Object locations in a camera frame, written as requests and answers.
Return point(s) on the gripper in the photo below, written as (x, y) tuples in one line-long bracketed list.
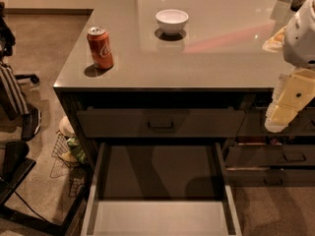
[(302, 39)]

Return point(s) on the grey drawer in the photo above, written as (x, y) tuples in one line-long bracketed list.
[(160, 123), (160, 191)]

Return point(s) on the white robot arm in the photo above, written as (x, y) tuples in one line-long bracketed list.
[(299, 38)]

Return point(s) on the right top drawer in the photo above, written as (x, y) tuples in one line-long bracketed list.
[(254, 124)]

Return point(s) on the right middle drawer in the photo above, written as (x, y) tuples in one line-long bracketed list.
[(268, 155)]

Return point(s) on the right bottom drawer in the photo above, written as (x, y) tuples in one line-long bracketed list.
[(272, 178)]

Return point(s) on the grey top drawer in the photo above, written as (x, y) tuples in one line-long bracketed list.
[(160, 123)]

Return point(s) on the snack bag on counter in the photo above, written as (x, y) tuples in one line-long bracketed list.
[(276, 42)]

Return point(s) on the white ceramic bowl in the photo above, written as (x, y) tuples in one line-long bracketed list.
[(171, 21)]

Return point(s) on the orange soda can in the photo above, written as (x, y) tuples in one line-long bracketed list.
[(98, 40)]

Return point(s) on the black white sneaker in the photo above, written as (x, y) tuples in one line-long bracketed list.
[(31, 125)]

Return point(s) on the person leg striped pants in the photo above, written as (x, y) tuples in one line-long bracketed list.
[(12, 99)]

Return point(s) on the black office chair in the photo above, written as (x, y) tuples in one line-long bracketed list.
[(7, 41)]

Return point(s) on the wire basket with items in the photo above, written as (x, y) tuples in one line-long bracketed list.
[(69, 158)]

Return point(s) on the black stand frame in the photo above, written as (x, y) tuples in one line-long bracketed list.
[(50, 189)]

